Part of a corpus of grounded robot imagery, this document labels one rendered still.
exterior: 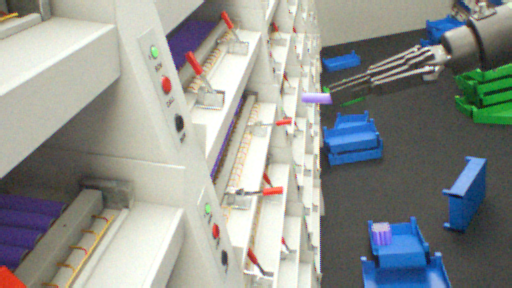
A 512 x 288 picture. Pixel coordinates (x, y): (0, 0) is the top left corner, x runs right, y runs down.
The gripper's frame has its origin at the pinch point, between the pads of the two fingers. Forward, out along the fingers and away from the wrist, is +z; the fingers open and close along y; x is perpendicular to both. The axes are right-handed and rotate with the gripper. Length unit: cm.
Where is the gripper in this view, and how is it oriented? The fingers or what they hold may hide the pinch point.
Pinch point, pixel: (349, 89)
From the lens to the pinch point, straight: 80.7
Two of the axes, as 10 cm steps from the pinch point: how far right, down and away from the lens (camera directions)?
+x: 4.1, 8.2, 4.1
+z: -9.1, 3.0, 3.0
